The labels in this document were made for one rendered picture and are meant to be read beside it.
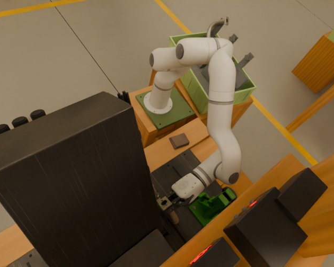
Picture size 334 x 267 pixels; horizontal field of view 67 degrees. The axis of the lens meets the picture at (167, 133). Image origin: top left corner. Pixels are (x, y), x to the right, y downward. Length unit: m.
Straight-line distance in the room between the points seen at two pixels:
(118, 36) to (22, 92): 1.34
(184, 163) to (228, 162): 0.56
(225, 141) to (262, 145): 2.05
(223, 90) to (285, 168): 0.32
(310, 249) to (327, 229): 0.10
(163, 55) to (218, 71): 0.47
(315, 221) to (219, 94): 0.48
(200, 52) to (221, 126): 0.28
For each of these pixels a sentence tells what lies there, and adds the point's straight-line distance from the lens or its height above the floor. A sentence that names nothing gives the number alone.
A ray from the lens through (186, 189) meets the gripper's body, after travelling 0.97.
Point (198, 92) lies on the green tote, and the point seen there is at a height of 0.90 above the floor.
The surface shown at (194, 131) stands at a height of 0.90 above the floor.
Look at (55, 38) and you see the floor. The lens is 3.39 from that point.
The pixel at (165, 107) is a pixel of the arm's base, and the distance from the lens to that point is 1.64.
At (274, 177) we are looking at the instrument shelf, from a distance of 0.82.
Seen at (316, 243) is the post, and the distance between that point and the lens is 0.72.
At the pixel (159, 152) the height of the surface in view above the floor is 0.90.
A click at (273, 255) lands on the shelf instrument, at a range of 0.66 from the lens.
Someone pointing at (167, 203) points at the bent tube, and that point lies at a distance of 0.98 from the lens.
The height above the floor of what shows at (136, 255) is 1.24.
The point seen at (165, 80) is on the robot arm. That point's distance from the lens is 1.45.
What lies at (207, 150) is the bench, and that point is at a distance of 1.56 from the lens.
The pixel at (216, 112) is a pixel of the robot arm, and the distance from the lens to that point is 0.91.
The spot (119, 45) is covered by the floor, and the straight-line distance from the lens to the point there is 3.33.
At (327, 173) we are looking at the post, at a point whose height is 1.40.
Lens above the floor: 2.16
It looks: 57 degrees down
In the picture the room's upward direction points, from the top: 22 degrees clockwise
